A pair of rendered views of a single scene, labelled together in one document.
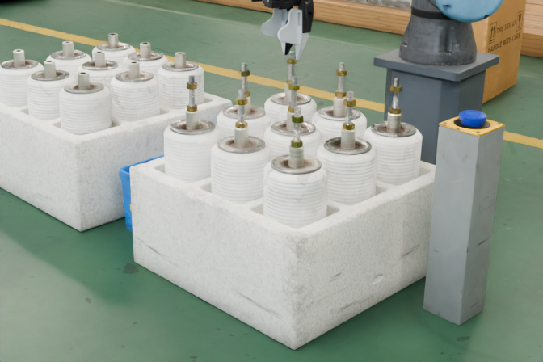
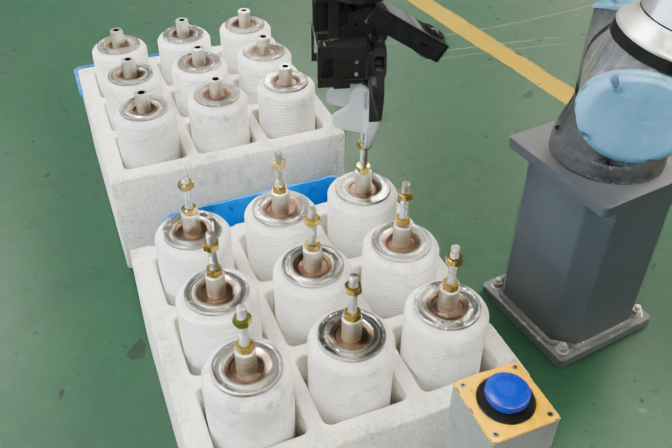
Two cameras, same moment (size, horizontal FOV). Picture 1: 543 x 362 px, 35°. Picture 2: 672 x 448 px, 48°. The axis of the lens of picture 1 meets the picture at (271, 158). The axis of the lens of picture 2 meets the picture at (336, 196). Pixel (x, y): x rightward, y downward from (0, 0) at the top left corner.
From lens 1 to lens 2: 0.84 m
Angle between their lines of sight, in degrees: 26
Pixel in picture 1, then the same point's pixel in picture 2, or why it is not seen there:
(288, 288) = not seen: outside the picture
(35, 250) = (67, 288)
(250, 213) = (189, 403)
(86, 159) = (129, 199)
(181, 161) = (166, 274)
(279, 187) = (208, 400)
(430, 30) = not seen: hidden behind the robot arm
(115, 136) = (168, 174)
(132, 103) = (205, 130)
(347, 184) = (332, 394)
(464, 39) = not seen: hidden behind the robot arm
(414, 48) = (563, 144)
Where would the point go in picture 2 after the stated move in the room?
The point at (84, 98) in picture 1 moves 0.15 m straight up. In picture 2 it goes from (132, 128) to (115, 38)
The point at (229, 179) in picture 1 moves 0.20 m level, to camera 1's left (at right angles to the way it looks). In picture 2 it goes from (187, 337) to (48, 288)
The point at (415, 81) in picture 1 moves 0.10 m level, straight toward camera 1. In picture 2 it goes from (555, 188) to (527, 229)
